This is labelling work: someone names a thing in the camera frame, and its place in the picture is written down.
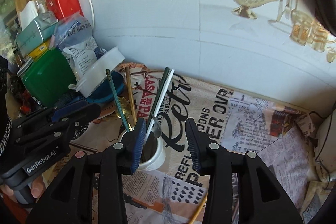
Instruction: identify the yellow bamboo chopstick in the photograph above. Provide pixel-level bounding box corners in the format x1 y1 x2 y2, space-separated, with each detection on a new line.
189 194 208 224

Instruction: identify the gold metal spoon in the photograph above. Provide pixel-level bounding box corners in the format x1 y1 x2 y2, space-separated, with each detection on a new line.
116 97 131 127

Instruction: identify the dark green chopstick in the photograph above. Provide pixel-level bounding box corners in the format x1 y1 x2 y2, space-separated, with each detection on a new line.
151 67 170 117

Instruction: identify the blue green patterned chopstick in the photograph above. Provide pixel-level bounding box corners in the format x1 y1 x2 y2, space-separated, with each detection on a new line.
105 69 130 132

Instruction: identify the brown wooden chopstick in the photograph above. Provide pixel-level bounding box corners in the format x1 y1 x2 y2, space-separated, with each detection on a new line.
125 67 137 124

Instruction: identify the left hand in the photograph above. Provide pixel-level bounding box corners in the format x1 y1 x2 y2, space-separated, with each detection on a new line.
1 175 46 205

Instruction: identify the white plastic cup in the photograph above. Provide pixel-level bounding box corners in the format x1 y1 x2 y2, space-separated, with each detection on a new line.
119 127 166 171

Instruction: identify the green container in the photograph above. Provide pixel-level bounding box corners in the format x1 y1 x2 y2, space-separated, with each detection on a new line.
17 48 76 107

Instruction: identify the newspaper print table cloth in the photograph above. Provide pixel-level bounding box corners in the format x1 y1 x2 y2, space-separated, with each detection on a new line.
41 63 336 224

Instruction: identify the blue bowl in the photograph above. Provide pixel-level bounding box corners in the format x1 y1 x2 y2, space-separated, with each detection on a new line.
87 71 125 104

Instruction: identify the white plastic bag package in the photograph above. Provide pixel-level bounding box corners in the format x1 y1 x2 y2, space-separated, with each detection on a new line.
51 12 105 80

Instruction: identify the teal tissue box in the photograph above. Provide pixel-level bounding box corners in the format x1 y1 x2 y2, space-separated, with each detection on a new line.
16 11 58 57

